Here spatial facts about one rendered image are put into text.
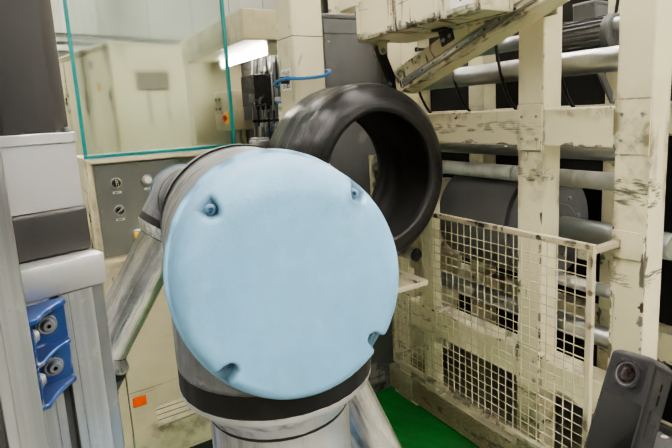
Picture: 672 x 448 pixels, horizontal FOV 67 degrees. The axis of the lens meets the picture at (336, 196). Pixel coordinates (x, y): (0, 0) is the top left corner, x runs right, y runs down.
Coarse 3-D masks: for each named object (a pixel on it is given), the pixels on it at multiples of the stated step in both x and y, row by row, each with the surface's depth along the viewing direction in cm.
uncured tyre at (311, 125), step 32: (320, 96) 154; (352, 96) 149; (384, 96) 153; (288, 128) 153; (320, 128) 144; (384, 128) 187; (416, 128) 161; (384, 160) 190; (416, 160) 183; (384, 192) 191; (416, 192) 182; (416, 224) 165
